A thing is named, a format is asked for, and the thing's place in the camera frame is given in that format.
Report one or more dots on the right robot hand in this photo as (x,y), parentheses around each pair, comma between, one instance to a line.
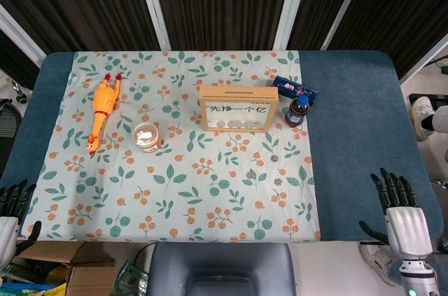
(407,229)

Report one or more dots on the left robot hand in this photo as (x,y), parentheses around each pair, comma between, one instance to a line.
(7,236)

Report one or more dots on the silver coin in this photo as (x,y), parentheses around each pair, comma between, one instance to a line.
(274,158)
(277,181)

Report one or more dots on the white sneaker under table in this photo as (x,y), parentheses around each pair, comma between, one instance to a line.
(376,262)

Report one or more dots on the large cardboard box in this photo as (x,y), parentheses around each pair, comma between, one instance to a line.
(52,250)

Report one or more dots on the yellow plastic bag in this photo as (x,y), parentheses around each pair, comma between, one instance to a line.
(56,275)

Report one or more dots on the small cardboard box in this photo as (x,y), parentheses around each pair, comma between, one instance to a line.
(91,280)

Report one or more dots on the black mesh office chair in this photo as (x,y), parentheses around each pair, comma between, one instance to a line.
(8,128)

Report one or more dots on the white sneaker on foot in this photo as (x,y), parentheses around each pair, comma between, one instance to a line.
(421,114)

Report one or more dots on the white trouser leg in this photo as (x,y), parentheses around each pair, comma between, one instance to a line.
(441,117)

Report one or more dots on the green plastic bag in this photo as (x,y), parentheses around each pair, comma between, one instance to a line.
(131,280)

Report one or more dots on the black floor device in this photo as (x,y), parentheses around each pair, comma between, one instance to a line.
(428,98)

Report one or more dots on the cola bottle with blue cap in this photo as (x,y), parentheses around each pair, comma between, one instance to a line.
(297,112)

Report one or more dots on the orange rubber chicken toy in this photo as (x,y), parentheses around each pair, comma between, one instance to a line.
(105,100)

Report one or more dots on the clear plastic cup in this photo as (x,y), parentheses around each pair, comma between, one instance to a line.
(145,135)

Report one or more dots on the floral print tablecloth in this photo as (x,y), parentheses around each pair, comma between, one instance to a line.
(175,177)

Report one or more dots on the blue tissue pack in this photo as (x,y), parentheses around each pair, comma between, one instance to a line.
(294,87)

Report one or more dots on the wooden frame coin bank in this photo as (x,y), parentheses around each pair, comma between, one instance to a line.
(238,94)

